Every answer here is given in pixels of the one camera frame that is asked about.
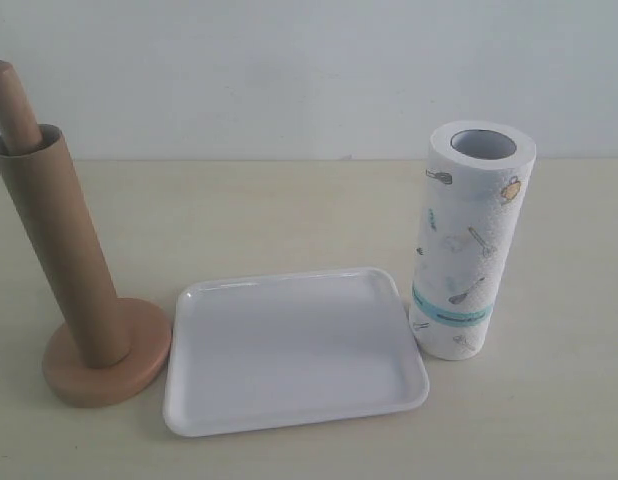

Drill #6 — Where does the white rectangular plastic tray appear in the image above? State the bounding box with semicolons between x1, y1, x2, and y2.
163;267;430;437

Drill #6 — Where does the brown cardboard tube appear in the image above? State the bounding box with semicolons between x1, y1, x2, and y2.
0;124;129;368

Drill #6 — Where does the wooden paper towel holder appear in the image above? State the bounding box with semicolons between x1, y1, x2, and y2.
0;60;172;407

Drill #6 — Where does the printed white paper towel roll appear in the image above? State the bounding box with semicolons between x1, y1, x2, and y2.
409;121;537;361

